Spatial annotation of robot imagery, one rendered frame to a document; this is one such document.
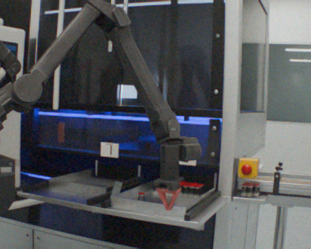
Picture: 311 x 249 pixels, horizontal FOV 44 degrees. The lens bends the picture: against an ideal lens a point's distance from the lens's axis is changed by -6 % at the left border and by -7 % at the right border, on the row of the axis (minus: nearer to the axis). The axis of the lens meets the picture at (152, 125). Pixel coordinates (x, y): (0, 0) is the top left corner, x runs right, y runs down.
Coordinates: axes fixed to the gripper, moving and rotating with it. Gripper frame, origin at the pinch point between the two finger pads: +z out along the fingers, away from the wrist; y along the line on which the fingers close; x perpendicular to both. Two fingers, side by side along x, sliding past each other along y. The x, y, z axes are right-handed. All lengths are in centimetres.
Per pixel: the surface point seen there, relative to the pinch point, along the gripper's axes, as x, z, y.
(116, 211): 16.8, 2.9, -2.1
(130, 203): 13.2, 0.5, 1.0
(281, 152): -5, 38, 497
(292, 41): -18, -128, 499
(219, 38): -6, -58, 39
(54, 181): 51, -1, 13
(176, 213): -2.6, 1.7, 0.5
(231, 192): -12.8, 2.0, 37.7
